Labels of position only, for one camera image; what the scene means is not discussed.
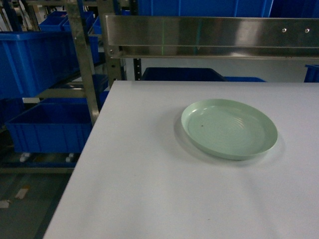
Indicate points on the blue bin far right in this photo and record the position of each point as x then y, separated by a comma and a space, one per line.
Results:
312, 74

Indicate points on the stainless steel shelf rail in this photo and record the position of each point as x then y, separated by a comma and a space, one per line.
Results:
211, 37

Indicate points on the blue bin left rack upper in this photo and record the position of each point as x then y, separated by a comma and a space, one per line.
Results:
31, 62

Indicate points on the blue bin upper shelf left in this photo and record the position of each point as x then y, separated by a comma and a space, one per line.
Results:
210, 8

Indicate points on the blue bin left rack lower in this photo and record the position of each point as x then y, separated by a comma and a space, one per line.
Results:
50, 128

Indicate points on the small blue bin centre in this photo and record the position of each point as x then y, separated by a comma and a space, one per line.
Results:
244, 79

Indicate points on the dark blue bin behind table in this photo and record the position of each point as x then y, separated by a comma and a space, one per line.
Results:
182, 74

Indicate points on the pale green round plate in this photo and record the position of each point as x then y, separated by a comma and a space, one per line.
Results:
228, 129

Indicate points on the metal rack upright post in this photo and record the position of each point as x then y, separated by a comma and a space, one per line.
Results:
82, 46

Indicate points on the blue bin rack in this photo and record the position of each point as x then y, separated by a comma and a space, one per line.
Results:
50, 128
31, 62

